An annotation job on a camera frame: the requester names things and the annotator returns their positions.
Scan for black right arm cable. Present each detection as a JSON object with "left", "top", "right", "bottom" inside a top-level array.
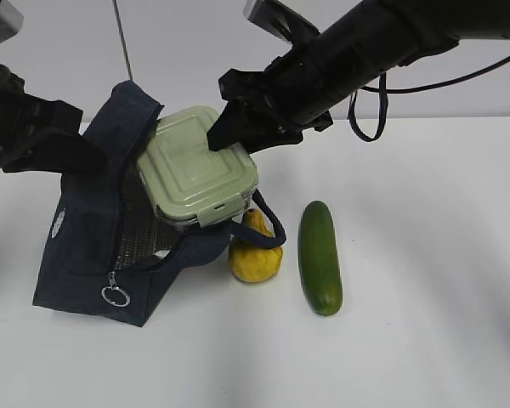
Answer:
[{"left": 347, "top": 42, "right": 510, "bottom": 143}]

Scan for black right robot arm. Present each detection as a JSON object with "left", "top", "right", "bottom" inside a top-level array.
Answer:
[{"left": 207, "top": 0, "right": 510, "bottom": 153}]

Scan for dark blue lunch bag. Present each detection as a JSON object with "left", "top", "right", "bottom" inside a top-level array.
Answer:
[{"left": 32, "top": 80, "right": 286, "bottom": 326}]

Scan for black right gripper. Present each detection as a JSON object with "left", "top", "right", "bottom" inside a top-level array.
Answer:
[{"left": 207, "top": 57, "right": 333, "bottom": 154}]

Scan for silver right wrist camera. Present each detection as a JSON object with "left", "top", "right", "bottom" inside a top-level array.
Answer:
[{"left": 243, "top": 0, "right": 320, "bottom": 46}]

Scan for silver zipper pull ring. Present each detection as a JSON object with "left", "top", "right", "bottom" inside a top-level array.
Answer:
[{"left": 101, "top": 271, "right": 131, "bottom": 308}]

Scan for green lidded glass container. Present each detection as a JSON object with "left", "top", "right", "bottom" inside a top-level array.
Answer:
[{"left": 137, "top": 105, "right": 258, "bottom": 228}]

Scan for green cucumber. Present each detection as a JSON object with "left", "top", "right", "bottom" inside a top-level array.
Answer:
[{"left": 297, "top": 201, "right": 343, "bottom": 316}]

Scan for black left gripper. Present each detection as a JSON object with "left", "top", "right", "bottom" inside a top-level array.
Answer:
[{"left": 0, "top": 64, "right": 107, "bottom": 175}]

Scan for yellow pear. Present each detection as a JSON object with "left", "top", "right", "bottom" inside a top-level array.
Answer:
[{"left": 229, "top": 208, "right": 283, "bottom": 284}]

